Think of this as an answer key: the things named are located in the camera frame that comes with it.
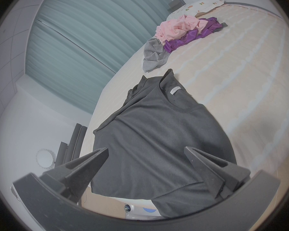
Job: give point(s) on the purple garment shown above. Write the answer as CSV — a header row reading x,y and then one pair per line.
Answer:
x,y
183,38

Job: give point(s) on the grey bedside table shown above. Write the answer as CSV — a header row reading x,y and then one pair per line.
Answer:
x,y
175,4

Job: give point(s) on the round mirror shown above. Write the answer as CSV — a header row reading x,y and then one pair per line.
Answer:
x,y
45,159

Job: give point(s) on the bed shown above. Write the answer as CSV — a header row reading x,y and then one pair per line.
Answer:
x,y
250,80

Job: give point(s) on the black chest of drawers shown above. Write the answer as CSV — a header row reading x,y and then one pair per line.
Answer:
x,y
73,141

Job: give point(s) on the dark grey garment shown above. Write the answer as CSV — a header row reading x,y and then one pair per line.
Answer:
x,y
222,26

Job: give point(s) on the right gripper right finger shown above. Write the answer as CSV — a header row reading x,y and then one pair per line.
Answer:
x,y
212,174

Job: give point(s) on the blue-green curtain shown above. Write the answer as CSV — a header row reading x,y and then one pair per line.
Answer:
x,y
62,76
106,20

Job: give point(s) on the pink garment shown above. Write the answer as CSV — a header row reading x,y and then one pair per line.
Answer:
x,y
175,29

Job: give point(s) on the black T-shirt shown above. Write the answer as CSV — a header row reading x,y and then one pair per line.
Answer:
x,y
159,141

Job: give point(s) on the white printed pillow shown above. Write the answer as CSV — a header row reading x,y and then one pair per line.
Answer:
x,y
202,6

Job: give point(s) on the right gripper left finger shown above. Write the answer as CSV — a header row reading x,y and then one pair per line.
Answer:
x,y
84,174

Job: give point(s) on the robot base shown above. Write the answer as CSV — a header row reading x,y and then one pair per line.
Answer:
x,y
134,210

